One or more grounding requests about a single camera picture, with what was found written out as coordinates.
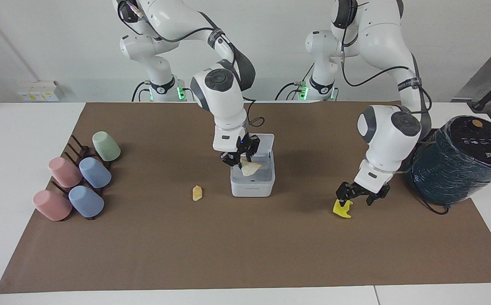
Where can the white square bin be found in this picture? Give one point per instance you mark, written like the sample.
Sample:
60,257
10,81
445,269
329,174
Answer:
252,184

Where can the pink cup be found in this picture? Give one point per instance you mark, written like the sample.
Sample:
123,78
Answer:
52,205
64,172

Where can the dark teal wrapped cylinder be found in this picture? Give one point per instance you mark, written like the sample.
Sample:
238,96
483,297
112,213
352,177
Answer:
453,169

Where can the beige paper trash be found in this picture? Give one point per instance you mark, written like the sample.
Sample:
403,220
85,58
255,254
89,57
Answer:
249,168

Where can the blue cup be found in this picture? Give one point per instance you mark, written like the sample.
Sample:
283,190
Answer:
86,201
95,172

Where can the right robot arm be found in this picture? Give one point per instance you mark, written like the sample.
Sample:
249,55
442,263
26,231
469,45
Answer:
224,101

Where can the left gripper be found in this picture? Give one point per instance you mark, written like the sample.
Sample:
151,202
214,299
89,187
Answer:
363,189

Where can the bright yellow crumpled trash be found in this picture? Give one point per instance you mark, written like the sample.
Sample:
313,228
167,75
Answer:
341,209

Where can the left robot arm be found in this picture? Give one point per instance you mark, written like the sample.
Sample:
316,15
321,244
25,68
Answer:
387,135

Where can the orange yellow crumpled trash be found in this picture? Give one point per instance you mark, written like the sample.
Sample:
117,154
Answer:
197,193

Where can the dark brown cup rack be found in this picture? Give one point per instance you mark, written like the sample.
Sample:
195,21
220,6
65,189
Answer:
80,151

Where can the green cup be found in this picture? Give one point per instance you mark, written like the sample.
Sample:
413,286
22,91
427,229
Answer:
106,146

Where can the white wall socket box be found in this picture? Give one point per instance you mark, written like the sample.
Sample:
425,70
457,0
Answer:
40,92

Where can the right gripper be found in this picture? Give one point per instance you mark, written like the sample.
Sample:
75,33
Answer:
246,145

